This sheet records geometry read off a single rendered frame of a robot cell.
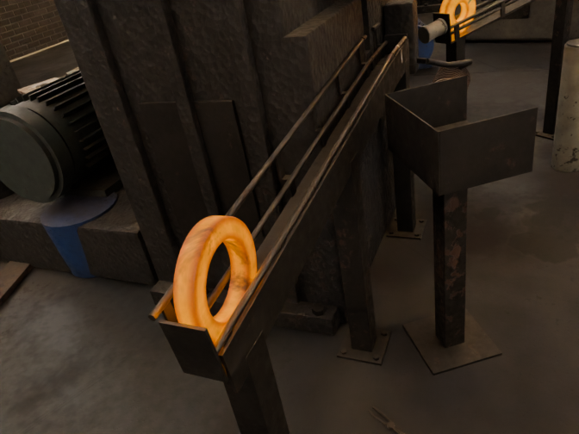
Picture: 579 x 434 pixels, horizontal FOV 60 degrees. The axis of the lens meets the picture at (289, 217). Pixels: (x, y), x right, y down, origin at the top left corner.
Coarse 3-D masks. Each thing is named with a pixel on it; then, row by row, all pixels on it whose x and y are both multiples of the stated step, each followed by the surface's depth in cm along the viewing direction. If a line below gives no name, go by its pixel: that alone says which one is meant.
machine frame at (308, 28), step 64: (64, 0) 131; (128, 0) 124; (192, 0) 118; (256, 0) 112; (320, 0) 132; (384, 0) 171; (128, 64) 134; (192, 64) 127; (256, 64) 120; (320, 64) 121; (128, 128) 143; (192, 128) 134; (256, 128) 126; (384, 128) 183; (128, 192) 162; (192, 192) 150; (256, 192) 141; (384, 192) 189; (320, 256) 145; (320, 320) 151
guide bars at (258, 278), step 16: (384, 64) 140; (368, 96) 126; (336, 144) 108; (320, 176) 99; (304, 208) 94; (288, 224) 87; (272, 256) 82; (256, 288) 77; (240, 304) 74; (224, 336) 69
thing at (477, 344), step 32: (384, 96) 116; (416, 96) 117; (448, 96) 119; (416, 128) 102; (448, 128) 94; (480, 128) 95; (512, 128) 96; (416, 160) 107; (448, 160) 97; (480, 160) 98; (512, 160) 100; (448, 192) 100; (448, 224) 120; (448, 256) 125; (448, 288) 130; (416, 320) 152; (448, 320) 136; (448, 352) 139; (480, 352) 137
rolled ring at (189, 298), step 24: (216, 216) 72; (192, 240) 67; (216, 240) 69; (240, 240) 75; (192, 264) 65; (240, 264) 78; (192, 288) 64; (240, 288) 78; (192, 312) 65; (216, 336) 70
